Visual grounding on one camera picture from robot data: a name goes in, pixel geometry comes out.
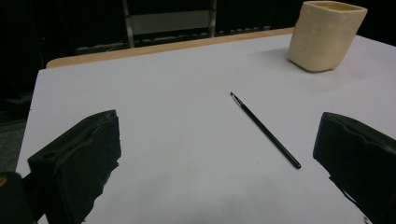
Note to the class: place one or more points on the white paper sheet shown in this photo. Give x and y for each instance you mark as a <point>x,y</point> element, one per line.
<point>193,124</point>

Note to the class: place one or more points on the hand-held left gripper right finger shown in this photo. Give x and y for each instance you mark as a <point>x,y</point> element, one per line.
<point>358,155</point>

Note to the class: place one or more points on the cream square ceramic cup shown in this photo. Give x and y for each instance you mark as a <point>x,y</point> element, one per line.
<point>323,37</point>

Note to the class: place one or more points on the thin black pen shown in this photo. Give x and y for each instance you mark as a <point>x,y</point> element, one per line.
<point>264,129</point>

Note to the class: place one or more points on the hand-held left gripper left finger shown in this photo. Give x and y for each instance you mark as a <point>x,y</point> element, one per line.
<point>84,155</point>

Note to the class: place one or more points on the grey metal stand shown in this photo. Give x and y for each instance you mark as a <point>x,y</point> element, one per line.
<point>171,21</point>

